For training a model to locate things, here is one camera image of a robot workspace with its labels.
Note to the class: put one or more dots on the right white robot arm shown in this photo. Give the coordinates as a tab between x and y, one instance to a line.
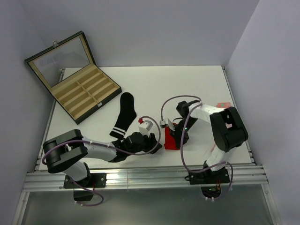
196	110

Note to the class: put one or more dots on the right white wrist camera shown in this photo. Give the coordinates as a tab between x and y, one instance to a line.
166	123

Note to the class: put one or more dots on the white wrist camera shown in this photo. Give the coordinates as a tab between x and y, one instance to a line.
145	126
166	123

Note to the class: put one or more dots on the black striped sock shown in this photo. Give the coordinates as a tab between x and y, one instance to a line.
126	116

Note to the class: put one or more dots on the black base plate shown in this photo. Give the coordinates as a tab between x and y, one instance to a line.
93	180
208	177

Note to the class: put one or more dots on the red santa sock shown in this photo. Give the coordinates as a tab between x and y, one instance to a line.
169	141

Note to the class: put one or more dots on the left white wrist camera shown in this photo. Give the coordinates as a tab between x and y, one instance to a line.
145	126

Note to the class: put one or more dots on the black compartment display box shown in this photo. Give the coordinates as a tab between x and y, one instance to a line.
69	72

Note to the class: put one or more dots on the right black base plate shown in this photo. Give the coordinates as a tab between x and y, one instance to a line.
208	177

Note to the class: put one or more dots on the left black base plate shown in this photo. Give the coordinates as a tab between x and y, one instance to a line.
93	180

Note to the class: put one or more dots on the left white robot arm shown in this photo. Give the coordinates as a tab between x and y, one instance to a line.
63	153

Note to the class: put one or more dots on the small black box under rail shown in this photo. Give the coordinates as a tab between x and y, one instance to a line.
82	196

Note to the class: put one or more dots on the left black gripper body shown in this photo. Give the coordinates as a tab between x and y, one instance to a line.
147	145

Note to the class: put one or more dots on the pink patterned sock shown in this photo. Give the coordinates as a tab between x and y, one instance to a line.
222	105

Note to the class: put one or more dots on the aluminium table frame rail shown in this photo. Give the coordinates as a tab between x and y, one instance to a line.
139	178

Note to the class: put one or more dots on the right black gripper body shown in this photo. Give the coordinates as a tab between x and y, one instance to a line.
179	129

